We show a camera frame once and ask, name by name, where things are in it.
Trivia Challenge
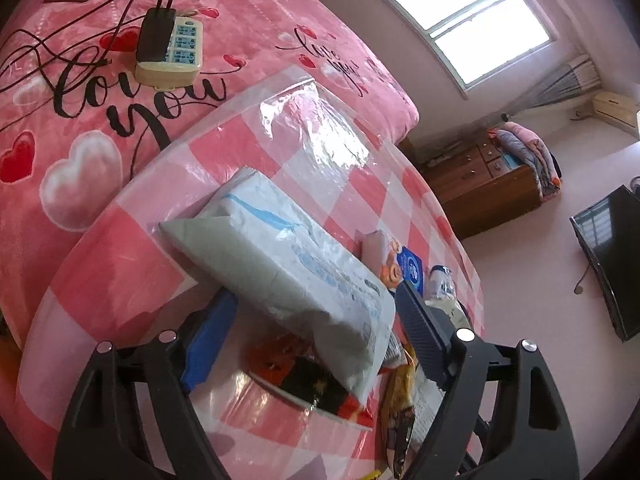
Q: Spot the small plastic drink bottle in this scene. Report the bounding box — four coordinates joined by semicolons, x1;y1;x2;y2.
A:
425;266;472;328

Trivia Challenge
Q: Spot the blue tissue pack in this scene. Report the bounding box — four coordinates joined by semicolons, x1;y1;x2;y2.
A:
360;228;426;297

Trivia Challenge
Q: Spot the grey plastic mailer bag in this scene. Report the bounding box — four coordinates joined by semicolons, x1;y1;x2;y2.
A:
160;167;396;402

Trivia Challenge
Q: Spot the yellow snack wrapper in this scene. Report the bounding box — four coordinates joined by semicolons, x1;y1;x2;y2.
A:
378;342;419;479

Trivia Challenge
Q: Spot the pink checkered tablecloth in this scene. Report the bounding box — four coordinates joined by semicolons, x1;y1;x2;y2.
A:
14;70;484;472

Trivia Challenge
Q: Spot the red snack wrapper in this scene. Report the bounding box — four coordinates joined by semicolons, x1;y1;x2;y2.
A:
245;334;374;431

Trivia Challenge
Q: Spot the black television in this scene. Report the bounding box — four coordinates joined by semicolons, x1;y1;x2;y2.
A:
570;185;640;341

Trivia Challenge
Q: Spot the brown wooden dresser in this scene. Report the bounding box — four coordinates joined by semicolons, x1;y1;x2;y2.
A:
420;134;541;240

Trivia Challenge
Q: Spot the folded blankets pile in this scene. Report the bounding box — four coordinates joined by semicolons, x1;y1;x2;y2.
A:
488;120;562;203

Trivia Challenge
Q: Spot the pink bed blanket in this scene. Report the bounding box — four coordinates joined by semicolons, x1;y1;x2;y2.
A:
1;0;419;342

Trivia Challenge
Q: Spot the air conditioner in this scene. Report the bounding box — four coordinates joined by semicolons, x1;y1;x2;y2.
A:
592;91;639;138

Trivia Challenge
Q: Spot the grey curtain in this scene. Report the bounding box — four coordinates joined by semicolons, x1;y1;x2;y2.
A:
518;54;602;110

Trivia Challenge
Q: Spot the cream power strip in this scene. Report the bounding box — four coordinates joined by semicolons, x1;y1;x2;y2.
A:
134;15;204;91

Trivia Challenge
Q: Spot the black charger adapter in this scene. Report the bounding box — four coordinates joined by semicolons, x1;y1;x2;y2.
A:
136;8;176;63

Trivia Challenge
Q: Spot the window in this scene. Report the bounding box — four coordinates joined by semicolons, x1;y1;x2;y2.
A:
383;0;555;93

